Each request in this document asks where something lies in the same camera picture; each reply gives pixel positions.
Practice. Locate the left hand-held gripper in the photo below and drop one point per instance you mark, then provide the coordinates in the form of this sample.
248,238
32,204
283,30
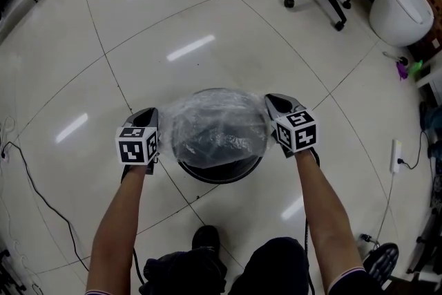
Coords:
133,145

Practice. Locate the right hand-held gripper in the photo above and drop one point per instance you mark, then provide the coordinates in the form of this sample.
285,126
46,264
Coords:
297,131

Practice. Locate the clear plastic bin bag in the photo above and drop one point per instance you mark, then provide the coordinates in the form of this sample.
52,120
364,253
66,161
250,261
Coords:
214,114

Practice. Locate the black mesh waste bin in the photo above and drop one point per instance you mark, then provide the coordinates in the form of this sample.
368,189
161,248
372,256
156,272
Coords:
221,173

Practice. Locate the person's right forearm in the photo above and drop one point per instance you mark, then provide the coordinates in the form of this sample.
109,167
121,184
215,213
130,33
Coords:
328,217

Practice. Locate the person's left forearm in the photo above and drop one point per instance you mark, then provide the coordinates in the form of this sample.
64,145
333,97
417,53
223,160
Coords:
117,228

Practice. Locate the long white power strip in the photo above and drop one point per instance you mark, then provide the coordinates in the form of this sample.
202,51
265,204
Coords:
395,152

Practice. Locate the purple plastic item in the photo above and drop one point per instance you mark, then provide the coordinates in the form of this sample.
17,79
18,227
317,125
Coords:
401,70

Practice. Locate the person's black left shoe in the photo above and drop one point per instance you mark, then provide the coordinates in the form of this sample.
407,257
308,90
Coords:
205,238

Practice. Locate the green plastic bottle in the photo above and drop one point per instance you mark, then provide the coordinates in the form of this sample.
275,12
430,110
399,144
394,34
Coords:
415,68

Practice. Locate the small white power strip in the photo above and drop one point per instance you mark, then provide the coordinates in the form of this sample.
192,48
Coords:
3,155

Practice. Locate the white egg-shaped toilet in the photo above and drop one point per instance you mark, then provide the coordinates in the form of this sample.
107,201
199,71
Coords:
397,17

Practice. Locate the white vanity cabinet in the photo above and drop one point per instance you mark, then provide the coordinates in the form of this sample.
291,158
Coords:
433,79

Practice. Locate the person's dark trousers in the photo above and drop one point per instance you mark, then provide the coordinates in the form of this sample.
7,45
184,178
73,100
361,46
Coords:
276,269

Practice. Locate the black tufted round stool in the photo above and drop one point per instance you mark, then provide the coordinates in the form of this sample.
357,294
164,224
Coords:
381,262

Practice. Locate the person's dark shirt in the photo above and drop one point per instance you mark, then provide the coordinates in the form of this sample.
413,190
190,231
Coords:
355,283

